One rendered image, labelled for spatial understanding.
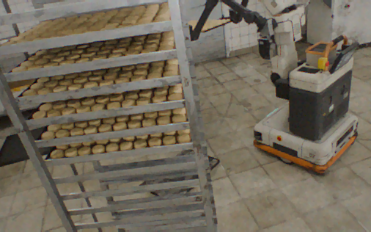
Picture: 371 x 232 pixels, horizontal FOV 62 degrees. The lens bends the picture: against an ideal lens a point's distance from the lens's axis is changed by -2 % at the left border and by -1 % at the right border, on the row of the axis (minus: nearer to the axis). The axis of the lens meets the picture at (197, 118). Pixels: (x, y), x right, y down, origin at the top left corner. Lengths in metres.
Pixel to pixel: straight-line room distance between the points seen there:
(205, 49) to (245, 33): 0.70
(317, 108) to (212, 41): 3.01
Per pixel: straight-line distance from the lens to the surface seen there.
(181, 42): 0.98
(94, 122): 1.30
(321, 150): 2.47
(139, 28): 1.01
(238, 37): 5.19
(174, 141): 1.22
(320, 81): 2.26
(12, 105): 1.22
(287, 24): 2.44
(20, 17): 1.12
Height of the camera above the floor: 1.71
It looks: 29 degrees down
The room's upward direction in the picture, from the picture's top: 9 degrees counter-clockwise
